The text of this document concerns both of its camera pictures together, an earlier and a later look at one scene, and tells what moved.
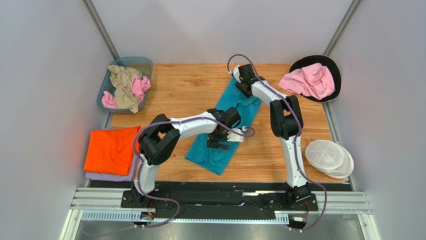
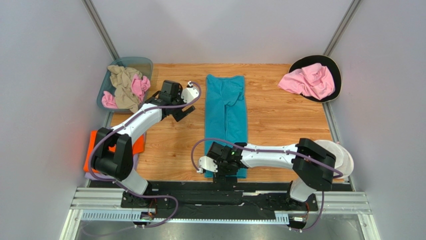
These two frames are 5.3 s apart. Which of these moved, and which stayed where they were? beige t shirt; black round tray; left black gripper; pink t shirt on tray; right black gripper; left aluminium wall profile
Moved: right black gripper; left black gripper
Stayed: beige t shirt; left aluminium wall profile; pink t shirt on tray; black round tray
